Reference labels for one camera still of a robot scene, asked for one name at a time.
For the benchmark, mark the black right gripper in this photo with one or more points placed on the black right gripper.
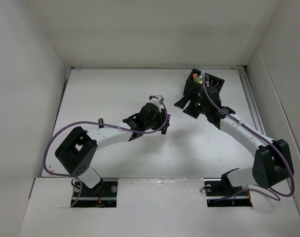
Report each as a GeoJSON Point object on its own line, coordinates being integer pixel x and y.
{"type": "Point", "coordinates": [190, 110]}

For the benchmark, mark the black two-compartment container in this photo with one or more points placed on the black two-compartment container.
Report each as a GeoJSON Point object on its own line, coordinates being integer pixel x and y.
{"type": "Point", "coordinates": [194, 82]}

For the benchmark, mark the orange pastel highlighter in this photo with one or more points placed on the orange pastel highlighter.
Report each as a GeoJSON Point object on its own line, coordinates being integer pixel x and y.
{"type": "Point", "coordinates": [195, 77]}

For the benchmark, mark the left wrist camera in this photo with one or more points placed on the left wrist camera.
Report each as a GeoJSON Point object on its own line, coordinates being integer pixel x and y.
{"type": "Point", "coordinates": [157, 100]}

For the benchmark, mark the mint green pastel highlighter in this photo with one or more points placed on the mint green pastel highlighter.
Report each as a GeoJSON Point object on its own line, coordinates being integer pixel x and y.
{"type": "Point", "coordinates": [199, 78]}

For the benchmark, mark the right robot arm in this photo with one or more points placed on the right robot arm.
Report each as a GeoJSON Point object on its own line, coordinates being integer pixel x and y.
{"type": "Point", "coordinates": [272, 160]}

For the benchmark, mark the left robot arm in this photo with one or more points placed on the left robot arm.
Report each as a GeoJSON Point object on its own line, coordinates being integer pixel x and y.
{"type": "Point", "coordinates": [77, 150]}

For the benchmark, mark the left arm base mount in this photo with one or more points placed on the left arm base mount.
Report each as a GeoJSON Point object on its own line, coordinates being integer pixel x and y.
{"type": "Point", "coordinates": [104, 195]}

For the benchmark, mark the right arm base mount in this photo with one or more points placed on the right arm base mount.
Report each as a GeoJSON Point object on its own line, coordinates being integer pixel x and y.
{"type": "Point", "coordinates": [220, 193]}

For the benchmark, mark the black highlighter green cap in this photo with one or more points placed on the black highlighter green cap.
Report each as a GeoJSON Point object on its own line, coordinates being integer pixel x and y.
{"type": "Point", "coordinates": [101, 122]}

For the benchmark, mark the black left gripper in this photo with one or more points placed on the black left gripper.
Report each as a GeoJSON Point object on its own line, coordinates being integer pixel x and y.
{"type": "Point", "coordinates": [160, 115]}

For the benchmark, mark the black highlighter purple cap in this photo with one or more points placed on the black highlighter purple cap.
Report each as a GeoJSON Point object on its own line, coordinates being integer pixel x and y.
{"type": "Point", "coordinates": [168, 118]}

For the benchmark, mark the aluminium rail right side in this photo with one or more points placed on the aluminium rail right side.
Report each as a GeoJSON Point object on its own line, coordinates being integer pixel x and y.
{"type": "Point", "coordinates": [257, 121]}

